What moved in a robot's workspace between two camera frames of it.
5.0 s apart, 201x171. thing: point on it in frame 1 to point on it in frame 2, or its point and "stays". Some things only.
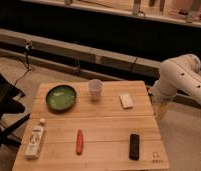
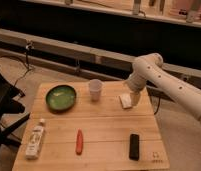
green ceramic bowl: [60, 98] stays
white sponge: [126, 101] stays
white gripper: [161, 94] to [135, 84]
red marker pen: [79, 142] stays
